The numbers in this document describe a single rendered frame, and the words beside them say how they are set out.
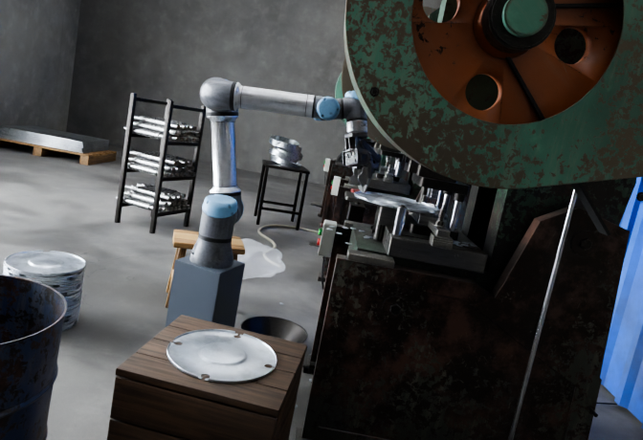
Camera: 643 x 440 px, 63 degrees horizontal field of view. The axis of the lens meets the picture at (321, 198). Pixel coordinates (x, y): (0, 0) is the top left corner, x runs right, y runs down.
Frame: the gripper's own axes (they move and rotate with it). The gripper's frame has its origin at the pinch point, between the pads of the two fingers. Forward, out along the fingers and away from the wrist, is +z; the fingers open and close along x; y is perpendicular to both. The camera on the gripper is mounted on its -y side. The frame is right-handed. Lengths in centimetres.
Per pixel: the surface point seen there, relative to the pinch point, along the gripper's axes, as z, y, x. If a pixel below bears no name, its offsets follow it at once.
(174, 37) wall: -310, -282, -582
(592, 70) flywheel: -22, 5, 80
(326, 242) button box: 18.5, -0.8, -20.8
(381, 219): 11.7, 7.0, 11.9
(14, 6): -296, -60, -587
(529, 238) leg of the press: 20, -5, 56
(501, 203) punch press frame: 9.2, -7.0, 47.8
